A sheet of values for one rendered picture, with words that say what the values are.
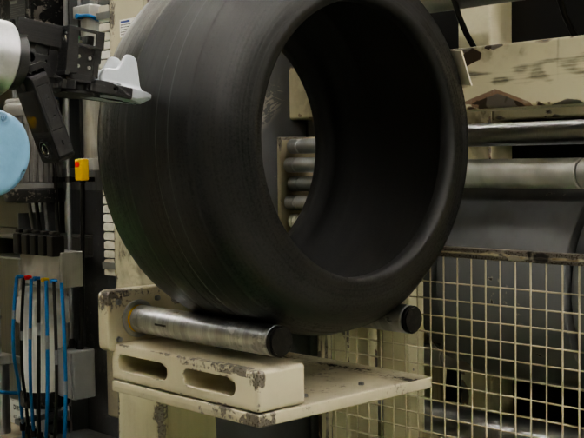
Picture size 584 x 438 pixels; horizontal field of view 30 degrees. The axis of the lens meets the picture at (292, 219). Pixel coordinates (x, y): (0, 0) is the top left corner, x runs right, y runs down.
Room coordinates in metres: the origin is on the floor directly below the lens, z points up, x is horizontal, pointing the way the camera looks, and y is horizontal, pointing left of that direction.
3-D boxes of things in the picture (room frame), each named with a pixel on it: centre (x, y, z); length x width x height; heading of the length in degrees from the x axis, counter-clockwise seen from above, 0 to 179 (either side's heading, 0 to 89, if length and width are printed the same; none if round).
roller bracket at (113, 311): (1.86, 0.16, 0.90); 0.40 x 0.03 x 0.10; 133
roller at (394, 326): (1.82, -0.07, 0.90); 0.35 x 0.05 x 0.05; 43
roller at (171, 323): (1.63, 0.14, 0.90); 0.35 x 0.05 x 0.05; 43
